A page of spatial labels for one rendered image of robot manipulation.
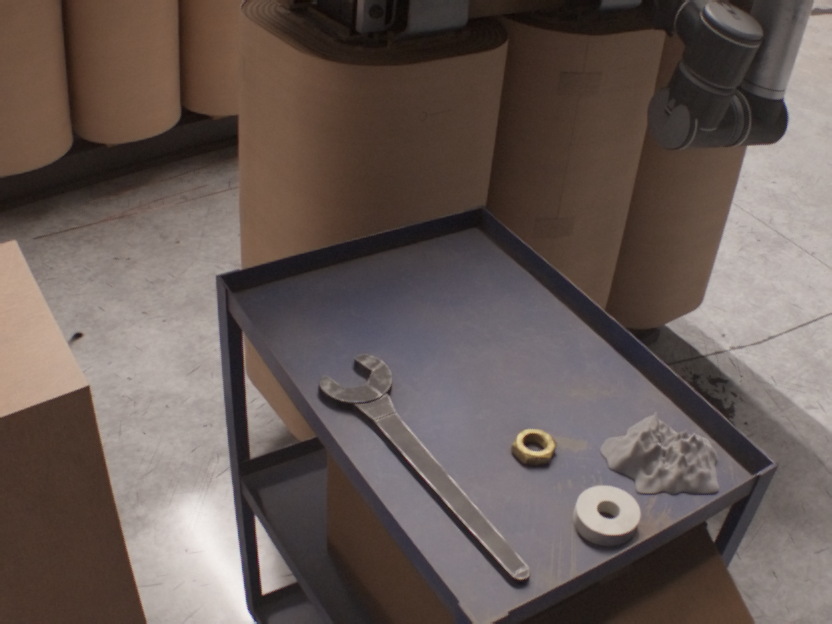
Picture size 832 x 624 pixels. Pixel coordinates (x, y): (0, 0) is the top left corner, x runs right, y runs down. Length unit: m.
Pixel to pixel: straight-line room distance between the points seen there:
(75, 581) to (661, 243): 1.60
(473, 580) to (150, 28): 2.43
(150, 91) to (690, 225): 1.81
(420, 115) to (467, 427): 0.63
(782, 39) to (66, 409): 1.24
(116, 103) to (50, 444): 2.14
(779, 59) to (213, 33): 2.11
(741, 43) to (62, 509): 1.19
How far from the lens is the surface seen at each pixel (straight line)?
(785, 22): 1.60
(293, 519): 1.46
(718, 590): 1.12
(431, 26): 1.54
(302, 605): 1.82
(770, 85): 1.64
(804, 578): 2.28
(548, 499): 1.03
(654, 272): 2.35
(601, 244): 2.07
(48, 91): 3.06
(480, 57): 1.58
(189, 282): 2.82
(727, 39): 1.46
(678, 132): 1.54
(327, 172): 1.57
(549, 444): 1.07
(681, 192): 2.25
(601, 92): 1.83
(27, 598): 1.31
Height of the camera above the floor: 1.63
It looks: 38 degrees down
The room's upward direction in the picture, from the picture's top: 7 degrees clockwise
